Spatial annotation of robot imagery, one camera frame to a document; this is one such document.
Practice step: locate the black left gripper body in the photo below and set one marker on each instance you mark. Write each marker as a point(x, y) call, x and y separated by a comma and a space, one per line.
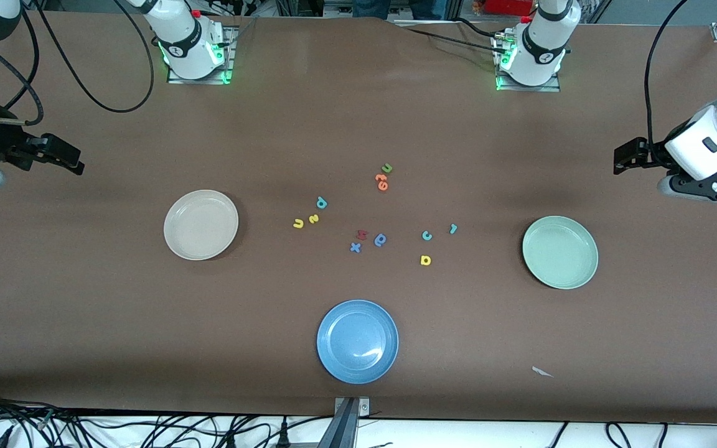
point(652, 154)

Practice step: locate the teal foam letter p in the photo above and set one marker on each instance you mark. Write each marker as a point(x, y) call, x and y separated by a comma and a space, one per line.
point(318, 204)

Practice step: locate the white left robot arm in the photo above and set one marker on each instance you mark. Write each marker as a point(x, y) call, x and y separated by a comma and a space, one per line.
point(539, 50)

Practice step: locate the pale green plate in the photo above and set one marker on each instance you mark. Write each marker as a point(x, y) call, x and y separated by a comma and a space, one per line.
point(560, 252)

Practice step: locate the beige brown plate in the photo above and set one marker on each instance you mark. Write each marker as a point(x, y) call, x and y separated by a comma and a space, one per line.
point(201, 224)

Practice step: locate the red box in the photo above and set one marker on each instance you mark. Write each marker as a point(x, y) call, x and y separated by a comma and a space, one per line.
point(508, 6)

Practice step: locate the white paper scrap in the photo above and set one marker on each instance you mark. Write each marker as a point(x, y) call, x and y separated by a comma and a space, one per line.
point(541, 371)

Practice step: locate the blue foam letter a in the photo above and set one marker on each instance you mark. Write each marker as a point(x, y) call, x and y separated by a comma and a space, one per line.
point(378, 241)

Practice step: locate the blue jeans person legs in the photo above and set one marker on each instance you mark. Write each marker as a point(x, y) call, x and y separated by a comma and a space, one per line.
point(371, 7)

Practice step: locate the blue plate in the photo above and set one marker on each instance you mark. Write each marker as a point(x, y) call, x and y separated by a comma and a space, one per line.
point(357, 341)

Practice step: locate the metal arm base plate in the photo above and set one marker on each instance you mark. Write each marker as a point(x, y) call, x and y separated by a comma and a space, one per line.
point(228, 68)
point(554, 86)

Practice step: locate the grey metal camera post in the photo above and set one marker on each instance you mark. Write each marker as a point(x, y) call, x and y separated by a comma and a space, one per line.
point(347, 423)

